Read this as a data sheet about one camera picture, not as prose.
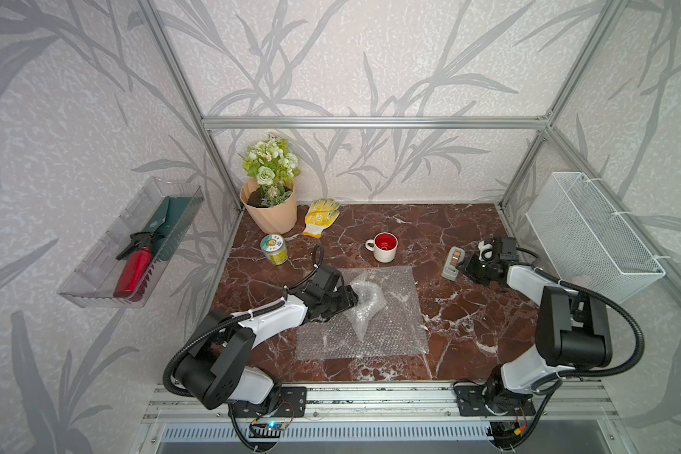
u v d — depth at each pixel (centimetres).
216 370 42
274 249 96
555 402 74
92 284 58
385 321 87
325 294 70
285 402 73
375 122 96
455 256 98
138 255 62
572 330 46
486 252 86
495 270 71
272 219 102
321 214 116
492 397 68
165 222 71
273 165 96
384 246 104
